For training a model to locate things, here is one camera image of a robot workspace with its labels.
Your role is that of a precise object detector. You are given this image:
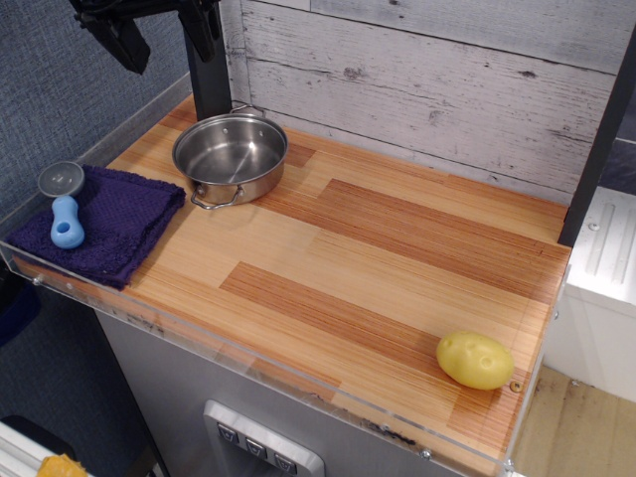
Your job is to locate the yellow toy potato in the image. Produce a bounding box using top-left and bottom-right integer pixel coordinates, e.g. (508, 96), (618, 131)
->
(436, 331), (515, 391)

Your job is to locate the black right frame post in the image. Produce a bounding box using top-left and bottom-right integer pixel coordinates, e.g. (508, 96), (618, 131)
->
(557, 32), (635, 247)

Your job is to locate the black vertical post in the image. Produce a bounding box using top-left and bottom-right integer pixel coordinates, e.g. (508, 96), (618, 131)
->
(185, 34), (233, 120)

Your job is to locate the stainless steel pot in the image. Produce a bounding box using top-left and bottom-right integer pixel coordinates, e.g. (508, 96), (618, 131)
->
(172, 107), (289, 211)

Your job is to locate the yellow sponge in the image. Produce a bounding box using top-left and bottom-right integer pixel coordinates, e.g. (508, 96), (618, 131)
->
(36, 454), (88, 477)

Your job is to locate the silver dispenser button panel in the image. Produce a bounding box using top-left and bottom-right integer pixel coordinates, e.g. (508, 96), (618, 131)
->
(203, 399), (326, 476)

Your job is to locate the clear acrylic table guard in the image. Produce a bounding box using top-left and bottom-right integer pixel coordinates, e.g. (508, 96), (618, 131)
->
(0, 73), (572, 477)

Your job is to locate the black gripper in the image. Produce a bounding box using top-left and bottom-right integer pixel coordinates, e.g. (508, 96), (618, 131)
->
(71, 0), (220, 75)

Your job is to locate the purple folded towel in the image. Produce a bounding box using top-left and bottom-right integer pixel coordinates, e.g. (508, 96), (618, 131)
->
(6, 165), (186, 290)

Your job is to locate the white ribbed appliance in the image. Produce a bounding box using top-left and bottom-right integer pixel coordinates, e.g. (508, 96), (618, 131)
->
(544, 187), (635, 401)

